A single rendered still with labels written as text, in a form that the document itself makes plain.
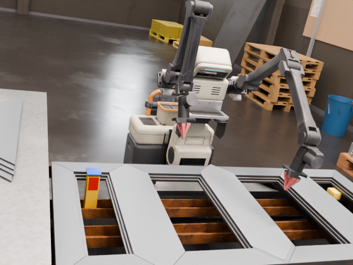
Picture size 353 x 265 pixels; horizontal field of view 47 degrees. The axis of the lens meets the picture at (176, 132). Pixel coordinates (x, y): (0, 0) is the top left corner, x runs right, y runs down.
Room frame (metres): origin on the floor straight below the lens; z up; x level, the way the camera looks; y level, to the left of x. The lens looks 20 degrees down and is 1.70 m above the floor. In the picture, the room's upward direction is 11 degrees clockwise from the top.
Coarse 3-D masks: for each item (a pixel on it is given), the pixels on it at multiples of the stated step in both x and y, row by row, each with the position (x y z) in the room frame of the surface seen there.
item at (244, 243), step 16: (80, 176) 1.57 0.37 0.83; (160, 176) 1.70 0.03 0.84; (176, 176) 1.73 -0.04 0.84; (192, 176) 1.77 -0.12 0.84; (240, 176) 1.86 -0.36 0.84; (256, 176) 1.89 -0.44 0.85; (272, 176) 1.92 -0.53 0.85; (112, 192) 1.47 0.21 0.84; (208, 192) 1.65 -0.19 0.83; (288, 192) 1.82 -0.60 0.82; (80, 208) 1.33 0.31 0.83; (224, 208) 1.51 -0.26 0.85; (304, 208) 1.69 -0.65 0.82; (320, 224) 1.57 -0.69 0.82; (128, 240) 1.18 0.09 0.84; (240, 240) 1.33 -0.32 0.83; (336, 240) 1.47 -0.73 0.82; (272, 256) 1.23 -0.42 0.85; (288, 256) 1.25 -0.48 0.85
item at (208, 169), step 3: (204, 168) 1.85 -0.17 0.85; (207, 168) 1.86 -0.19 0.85; (210, 168) 1.86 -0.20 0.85; (213, 168) 1.87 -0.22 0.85; (216, 168) 1.88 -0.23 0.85; (219, 168) 1.88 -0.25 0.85; (201, 171) 1.81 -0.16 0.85; (204, 171) 1.81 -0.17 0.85; (207, 171) 1.82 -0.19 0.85; (210, 171) 1.83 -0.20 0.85; (213, 171) 1.83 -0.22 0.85; (216, 171) 1.84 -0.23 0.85; (219, 171) 1.85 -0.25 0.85; (222, 171) 1.85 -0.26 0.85; (225, 171) 1.86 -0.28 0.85; (228, 171) 1.87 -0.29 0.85
